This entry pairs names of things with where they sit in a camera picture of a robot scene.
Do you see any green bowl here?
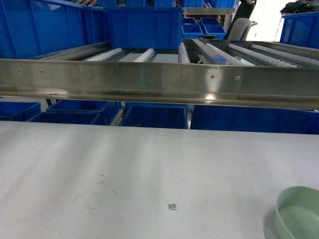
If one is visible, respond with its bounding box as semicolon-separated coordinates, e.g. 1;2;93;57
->
275;186;319;239

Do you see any blue bin lower centre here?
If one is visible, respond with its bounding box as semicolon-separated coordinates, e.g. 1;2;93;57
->
119;102;189;129

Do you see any small QR code sticker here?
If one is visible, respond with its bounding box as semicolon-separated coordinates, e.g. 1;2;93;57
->
167;201;178;211

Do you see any blue bin lower right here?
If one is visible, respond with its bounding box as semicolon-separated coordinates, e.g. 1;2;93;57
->
190;105;319;134

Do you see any blue bin lower left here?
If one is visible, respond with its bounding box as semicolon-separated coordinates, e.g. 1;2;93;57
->
29;100;122;125

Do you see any small blue bin background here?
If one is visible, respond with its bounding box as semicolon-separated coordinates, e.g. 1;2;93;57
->
200;17;226;40
182;17;203;39

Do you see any large blue bin centre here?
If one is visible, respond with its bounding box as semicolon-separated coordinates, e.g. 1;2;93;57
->
106;6;184;50

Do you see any large blue bin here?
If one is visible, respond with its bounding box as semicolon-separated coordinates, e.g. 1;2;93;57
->
0;0;110;59
106;6;184;50

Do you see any small blue bin background right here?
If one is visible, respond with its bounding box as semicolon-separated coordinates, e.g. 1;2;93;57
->
200;17;226;40

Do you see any grey office chair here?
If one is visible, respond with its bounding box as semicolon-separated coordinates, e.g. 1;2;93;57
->
198;17;258;41

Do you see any large blue bin left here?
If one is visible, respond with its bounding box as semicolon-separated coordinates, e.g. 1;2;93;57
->
0;0;110;59

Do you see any blue bin far right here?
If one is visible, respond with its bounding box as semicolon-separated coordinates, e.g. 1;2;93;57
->
280;11;319;49

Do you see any steel flow rack frame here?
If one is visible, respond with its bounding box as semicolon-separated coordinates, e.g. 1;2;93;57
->
0;39;319;110

